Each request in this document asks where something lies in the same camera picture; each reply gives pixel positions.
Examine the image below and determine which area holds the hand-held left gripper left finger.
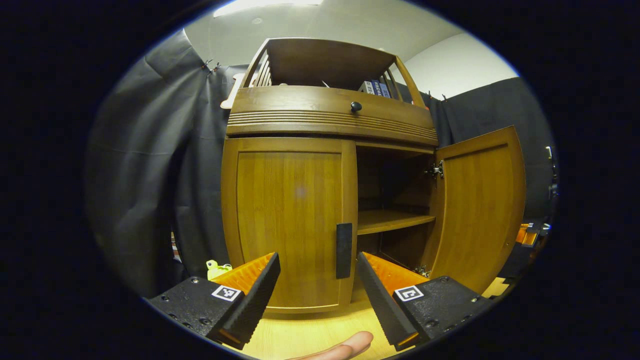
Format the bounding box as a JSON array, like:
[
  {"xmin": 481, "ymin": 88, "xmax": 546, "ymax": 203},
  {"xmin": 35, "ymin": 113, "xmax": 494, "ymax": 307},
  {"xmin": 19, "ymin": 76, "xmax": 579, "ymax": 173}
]
[{"xmin": 145, "ymin": 252, "xmax": 282, "ymax": 351}]

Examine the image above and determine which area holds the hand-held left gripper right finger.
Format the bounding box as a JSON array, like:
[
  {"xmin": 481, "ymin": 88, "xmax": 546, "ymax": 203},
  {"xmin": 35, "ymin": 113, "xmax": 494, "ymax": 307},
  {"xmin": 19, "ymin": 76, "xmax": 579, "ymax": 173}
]
[{"xmin": 356, "ymin": 251, "xmax": 503, "ymax": 352}]

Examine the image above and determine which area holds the wooden shoe cabinet door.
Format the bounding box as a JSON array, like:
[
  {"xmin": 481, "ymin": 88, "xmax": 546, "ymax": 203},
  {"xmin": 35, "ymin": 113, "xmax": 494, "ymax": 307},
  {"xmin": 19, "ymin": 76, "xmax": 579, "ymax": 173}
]
[
  {"xmin": 221, "ymin": 137, "xmax": 359, "ymax": 315},
  {"xmin": 422, "ymin": 125, "xmax": 527, "ymax": 295}
]

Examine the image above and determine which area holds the wooden double-door shoe cabinet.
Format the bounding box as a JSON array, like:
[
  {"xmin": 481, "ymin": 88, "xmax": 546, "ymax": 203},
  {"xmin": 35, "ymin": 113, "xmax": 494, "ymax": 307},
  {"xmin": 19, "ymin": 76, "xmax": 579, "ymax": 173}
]
[{"xmin": 221, "ymin": 37, "xmax": 440, "ymax": 316}]

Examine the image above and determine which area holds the wooden inner cabinet shelf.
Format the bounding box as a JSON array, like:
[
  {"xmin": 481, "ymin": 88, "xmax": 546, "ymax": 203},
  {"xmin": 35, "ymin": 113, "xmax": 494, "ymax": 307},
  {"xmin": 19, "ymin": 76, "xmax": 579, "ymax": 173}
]
[{"xmin": 357, "ymin": 209, "xmax": 436, "ymax": 236}]

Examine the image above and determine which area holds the wooden cabinet drawer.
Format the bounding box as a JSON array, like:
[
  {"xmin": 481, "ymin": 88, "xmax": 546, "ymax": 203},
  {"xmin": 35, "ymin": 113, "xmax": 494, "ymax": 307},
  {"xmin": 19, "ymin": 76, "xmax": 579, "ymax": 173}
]
[{"xmin": 226, "ymin": 85, "xmax": 439, "ymax": 147}]

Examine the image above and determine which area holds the yellow-green toy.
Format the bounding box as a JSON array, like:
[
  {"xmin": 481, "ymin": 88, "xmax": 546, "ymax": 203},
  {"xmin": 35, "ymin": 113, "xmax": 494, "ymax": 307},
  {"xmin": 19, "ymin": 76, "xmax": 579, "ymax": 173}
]
[{"xmin": 206, "ymin": 259, "xmax": 232, "ymax": 281}]

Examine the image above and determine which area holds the ceiling light panel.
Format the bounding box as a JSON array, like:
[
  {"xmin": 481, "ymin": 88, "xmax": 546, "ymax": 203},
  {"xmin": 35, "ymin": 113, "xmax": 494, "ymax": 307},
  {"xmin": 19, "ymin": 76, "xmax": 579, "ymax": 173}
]
[{"xmin": 214, "ymin": 0, "xmax": 323, "ymax": 18}]

